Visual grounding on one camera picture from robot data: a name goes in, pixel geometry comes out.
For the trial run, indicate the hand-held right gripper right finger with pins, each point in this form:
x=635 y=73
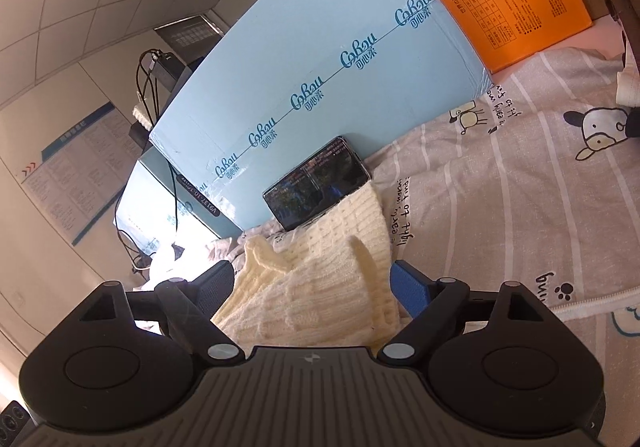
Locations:
x=411 y=288

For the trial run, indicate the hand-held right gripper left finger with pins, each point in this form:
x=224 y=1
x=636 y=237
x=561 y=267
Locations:
x=216 y=284

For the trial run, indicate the cream knit sweater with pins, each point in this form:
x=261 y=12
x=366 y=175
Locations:
x=310 y=277

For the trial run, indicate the light blue box with label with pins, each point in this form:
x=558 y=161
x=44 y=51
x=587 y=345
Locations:
x=150 y=207

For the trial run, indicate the cartoon printed striped bed sheet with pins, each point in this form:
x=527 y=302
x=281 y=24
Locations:
x=500 y=187

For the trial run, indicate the black smartphone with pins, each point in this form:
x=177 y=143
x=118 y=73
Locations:
x=316 y=182

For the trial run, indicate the black power adapter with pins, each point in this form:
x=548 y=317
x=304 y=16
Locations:
x=167 y=69

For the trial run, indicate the large light blue cardboard box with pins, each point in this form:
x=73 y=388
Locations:
x=320 y=72

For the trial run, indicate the white cloth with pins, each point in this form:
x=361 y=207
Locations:
x=629 y=89

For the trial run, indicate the blue and white wall poster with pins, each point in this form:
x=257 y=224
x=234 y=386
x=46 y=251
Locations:
x=75 y=167

